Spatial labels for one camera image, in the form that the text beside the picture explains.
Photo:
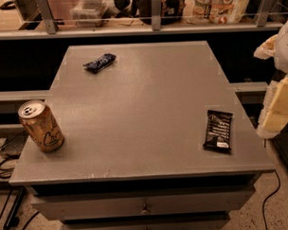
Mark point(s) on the printed snack bag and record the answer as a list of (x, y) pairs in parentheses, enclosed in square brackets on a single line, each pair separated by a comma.
[(220, 12)]

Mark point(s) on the black bag on shelf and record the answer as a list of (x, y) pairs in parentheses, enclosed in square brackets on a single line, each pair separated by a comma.
[(170, 10)]

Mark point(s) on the black snack bar wrapper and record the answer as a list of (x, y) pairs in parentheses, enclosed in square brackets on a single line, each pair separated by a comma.
[(218, 131)]

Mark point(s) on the grey drawer cabinet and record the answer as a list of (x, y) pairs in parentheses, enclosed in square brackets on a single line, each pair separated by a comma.
[(134, 135)]

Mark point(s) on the grey metal shelf rail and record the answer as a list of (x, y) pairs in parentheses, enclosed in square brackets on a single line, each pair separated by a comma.
[(29, 19)]

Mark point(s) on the clear plastic container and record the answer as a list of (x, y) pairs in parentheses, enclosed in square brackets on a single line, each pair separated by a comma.
[(88, 13)]

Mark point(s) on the gold LaCroix soda can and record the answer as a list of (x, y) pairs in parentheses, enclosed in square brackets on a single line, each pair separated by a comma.
[(37, 118)]

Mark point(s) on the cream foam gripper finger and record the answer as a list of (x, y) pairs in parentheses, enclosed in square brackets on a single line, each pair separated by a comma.
[(267, 49), (274, 114)]

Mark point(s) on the dark power adapter box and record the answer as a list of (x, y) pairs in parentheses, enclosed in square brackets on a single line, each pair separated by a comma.
[(14, 146)]

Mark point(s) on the blue rxbar blueberry wrapper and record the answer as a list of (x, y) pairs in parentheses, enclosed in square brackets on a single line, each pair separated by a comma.
[(100, 63)]

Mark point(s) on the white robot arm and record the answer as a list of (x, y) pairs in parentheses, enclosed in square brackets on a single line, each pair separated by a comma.
[(281, 58)]

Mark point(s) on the metal drawer knob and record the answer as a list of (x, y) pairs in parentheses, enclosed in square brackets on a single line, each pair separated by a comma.
[(145, 211)]

